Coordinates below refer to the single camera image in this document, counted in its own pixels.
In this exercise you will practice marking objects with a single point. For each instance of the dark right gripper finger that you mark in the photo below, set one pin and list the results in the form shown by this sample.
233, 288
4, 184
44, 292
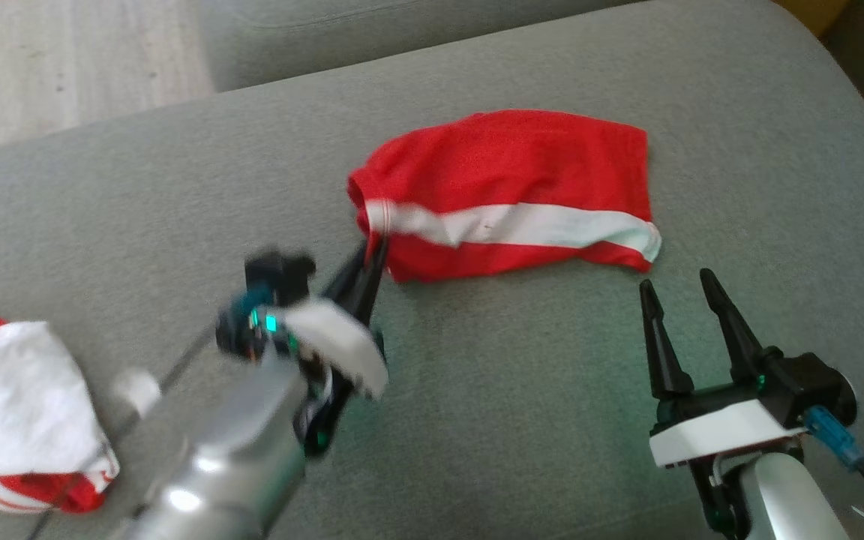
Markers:
663, 352
732, 330

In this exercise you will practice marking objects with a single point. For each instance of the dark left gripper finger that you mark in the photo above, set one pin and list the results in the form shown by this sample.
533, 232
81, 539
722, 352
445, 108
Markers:
372, 289
346, 281

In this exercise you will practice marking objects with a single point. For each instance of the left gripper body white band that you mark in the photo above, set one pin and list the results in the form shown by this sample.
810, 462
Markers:
334, 337

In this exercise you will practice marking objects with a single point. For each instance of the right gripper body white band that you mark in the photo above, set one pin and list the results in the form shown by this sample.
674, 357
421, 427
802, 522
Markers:
717, 435

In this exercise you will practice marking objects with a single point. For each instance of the red shorts with white stripe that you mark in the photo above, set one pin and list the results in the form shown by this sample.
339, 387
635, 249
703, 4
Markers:
507, 165

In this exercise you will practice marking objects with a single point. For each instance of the red and white lettered jersey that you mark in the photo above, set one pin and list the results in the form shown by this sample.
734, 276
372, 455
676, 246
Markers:
19, 405

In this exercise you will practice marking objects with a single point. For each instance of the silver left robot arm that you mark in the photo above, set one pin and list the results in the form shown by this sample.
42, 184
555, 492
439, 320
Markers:
229, 457

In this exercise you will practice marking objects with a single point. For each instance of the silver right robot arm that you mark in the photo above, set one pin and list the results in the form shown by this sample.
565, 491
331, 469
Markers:
792, 502

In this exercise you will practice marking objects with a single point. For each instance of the yellow sofa back cushion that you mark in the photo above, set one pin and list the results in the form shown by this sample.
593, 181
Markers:
814, 11

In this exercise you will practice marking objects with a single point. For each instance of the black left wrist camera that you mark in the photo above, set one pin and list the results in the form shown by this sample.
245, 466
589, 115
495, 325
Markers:
282, 274

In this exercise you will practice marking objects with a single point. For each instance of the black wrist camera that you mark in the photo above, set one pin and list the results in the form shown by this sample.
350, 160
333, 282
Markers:
814, 382
282, 274

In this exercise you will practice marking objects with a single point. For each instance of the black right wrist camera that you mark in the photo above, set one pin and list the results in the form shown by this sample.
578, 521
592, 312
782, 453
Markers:
814, 382

